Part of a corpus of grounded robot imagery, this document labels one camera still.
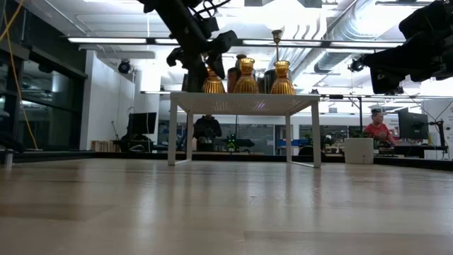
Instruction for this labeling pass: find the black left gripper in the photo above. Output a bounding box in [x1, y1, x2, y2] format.
[166, 30, 239, 81]

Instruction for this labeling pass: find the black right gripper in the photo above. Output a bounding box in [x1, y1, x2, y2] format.
[360, 35, 453, 95]

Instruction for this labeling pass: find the dark ribbed canister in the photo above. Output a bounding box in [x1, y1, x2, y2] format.
[186, 67, 205, 94]

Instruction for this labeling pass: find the amber ribbed glass candle holder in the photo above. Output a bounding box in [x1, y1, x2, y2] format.
[270, 60, 297, 96]
[201, 65, 227, 94]
[232, 57, 260, 94]

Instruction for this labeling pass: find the silver tin candle orange label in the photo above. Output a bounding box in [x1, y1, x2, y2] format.
[226, 66, 239, 94]

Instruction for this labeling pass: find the black track spotlight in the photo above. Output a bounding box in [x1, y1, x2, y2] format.
[348, 52, 365, 73]

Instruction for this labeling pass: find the person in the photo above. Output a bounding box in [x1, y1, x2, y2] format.
[193, 114, 223, 152]
[363, 108, 397, 147]

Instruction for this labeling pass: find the black computer monitor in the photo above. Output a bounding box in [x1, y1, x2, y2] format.
[398, 107, 430, 141]
[127, 112, 158, 136]

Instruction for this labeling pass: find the white perforated metal shelf riser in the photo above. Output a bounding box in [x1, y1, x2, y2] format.
[167, 91, 322, 169]

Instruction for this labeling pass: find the white pot with green plant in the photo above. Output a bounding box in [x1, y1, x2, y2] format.
[343, 130, 376, 165]

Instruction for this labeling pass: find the dark office desk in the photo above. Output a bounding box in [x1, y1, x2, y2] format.
[374, 143, 450, 159]

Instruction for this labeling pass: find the green lit device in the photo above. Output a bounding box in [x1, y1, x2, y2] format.
[226, 133, 239, 152]

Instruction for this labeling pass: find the black office chair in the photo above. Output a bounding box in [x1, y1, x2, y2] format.
[298, 144, 321, 157]

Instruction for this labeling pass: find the wooden slatted crate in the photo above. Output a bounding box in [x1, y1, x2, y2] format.
[91, 140, 115, 153]

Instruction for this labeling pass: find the silver ceiling duct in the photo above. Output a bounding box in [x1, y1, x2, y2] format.
[289, 0, 404, 74]

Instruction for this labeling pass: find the black ceiling camera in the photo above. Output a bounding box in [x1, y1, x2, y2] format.
[117, 59, 132, 75]

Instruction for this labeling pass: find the black aluminium table frame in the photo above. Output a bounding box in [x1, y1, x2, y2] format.
[0, 150, 453, 171]

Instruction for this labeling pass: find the yellow hanging cable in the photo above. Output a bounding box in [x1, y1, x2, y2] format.
[0, 0, 40, 152]

